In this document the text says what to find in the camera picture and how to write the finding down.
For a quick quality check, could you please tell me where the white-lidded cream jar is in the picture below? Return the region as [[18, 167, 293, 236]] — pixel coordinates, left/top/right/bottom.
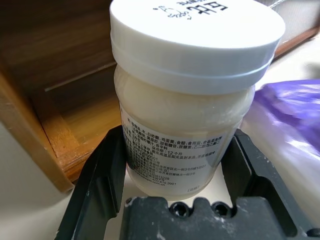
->
[[109, 0, 287, 201]]

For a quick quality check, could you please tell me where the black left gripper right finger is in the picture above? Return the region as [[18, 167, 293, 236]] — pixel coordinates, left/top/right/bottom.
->
[[220, 128, 316, 240]]

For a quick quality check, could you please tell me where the ribbed clear sliding door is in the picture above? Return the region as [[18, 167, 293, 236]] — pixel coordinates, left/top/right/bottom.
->
[[268, 0, 320, 42]]

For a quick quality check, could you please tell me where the purple white plastic bag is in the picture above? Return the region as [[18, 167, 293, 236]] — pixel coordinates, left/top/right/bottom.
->
[[238, 78, 320, 218]]

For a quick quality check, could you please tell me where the brown wooden cabinet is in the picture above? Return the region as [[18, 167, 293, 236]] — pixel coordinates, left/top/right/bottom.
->
[[0, 0, 320, 194]]

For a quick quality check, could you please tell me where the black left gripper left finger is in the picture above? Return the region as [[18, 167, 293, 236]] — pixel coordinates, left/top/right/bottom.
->
[[58, 125, 131, 240]]

